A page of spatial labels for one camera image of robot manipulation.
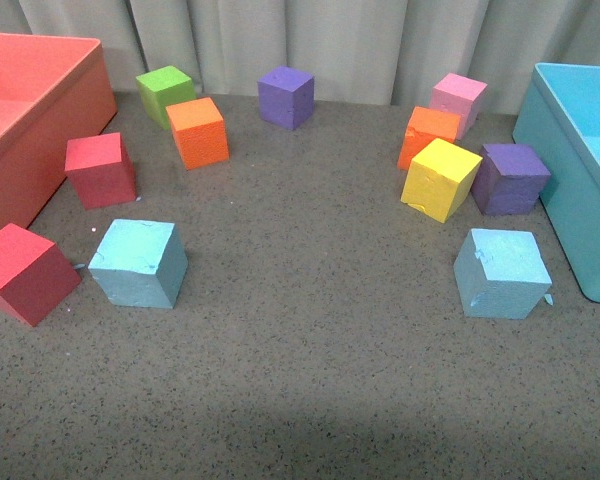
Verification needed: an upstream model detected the light blue foam block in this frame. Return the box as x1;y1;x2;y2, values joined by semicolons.
88;219;188;309
453;228;552;320

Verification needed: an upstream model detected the purple foam block back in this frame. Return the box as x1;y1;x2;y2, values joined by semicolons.
257;66;315;130

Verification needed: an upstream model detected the purple foam block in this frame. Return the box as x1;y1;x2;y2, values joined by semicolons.
471;143;551;216
257;66;315;130

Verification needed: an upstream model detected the orange foam block left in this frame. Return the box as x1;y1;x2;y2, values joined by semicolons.
166;97;230;170

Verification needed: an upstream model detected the orange foam block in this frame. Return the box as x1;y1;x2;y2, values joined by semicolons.
397;106;461;170
166;97;230;170

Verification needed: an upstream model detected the yellow foam block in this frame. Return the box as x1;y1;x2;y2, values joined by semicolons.
400;138;482;223

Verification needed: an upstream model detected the orange foam block right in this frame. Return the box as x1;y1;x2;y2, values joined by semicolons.
397;106;461;170

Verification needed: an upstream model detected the grey curtain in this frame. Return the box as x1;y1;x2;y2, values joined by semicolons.
0;1;600;114

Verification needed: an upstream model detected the green foam block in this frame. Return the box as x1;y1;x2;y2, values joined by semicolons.
136;66;197;130

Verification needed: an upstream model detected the red foam block upper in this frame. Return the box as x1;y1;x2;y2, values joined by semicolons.
65;132;137;210

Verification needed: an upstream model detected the red foam block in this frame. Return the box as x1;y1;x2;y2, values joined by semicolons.
65;132;137;210
0;223;81;327

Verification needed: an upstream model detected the pink foam block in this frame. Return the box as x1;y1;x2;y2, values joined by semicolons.
429;73;488;140

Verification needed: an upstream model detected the purple foam block right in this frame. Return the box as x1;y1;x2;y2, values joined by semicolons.
471;143;551;216

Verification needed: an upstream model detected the red foam block lower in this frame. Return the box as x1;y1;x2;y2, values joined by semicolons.
0;223;81;327

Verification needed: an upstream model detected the light blue plastic bin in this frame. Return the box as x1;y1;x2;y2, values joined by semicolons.
513;63;600;303

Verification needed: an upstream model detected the red plastic bin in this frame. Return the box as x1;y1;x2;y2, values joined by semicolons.
0;33;117;229

